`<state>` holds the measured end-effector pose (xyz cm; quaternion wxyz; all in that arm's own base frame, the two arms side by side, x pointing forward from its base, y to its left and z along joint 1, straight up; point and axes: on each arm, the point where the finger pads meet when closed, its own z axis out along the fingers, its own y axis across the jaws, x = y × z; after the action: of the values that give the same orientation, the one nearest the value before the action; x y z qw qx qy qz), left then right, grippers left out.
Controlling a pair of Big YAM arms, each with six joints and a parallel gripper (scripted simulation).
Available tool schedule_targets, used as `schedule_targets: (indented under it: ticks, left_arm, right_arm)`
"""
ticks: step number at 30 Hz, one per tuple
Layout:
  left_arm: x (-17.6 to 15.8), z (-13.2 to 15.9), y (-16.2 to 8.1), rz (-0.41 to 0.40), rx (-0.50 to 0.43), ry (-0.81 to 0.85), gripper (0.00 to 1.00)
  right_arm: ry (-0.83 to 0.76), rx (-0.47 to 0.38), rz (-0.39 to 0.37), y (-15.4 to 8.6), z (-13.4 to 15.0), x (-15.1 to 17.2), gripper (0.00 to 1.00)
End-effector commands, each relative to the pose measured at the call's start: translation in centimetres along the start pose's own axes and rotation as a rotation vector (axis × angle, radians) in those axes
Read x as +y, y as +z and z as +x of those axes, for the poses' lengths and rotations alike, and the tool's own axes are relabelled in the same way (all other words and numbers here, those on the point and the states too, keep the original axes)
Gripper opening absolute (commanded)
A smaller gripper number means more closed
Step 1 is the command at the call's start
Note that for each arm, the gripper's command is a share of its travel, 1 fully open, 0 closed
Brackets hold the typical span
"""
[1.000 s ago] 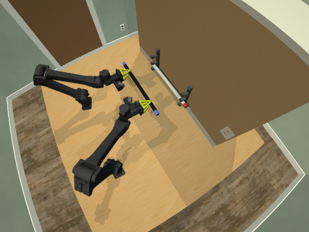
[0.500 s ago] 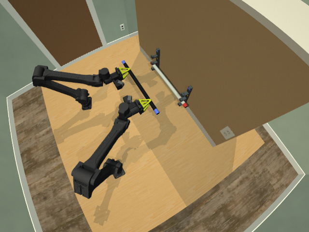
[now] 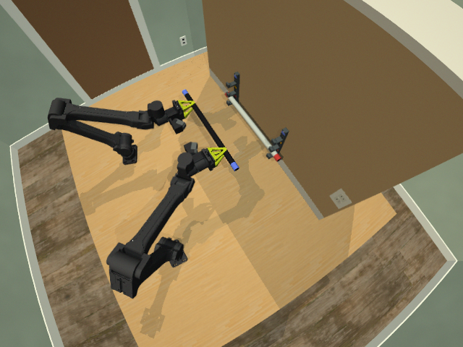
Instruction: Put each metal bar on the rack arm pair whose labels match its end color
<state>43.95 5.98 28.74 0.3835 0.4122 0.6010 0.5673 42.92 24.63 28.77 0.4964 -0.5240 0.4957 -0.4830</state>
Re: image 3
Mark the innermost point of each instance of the white tube with red ends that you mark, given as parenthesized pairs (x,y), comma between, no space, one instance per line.
(254,127)

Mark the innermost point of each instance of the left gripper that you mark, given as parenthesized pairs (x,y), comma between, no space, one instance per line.
(181,109)

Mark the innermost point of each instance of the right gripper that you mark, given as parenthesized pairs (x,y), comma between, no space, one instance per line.
(211,160)

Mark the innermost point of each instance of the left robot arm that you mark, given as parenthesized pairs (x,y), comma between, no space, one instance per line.
(63,118)

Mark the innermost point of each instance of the black metal bar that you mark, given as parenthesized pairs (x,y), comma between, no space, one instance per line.
(215,137)

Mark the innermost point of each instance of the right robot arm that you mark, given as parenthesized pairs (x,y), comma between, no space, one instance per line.
(141,265)

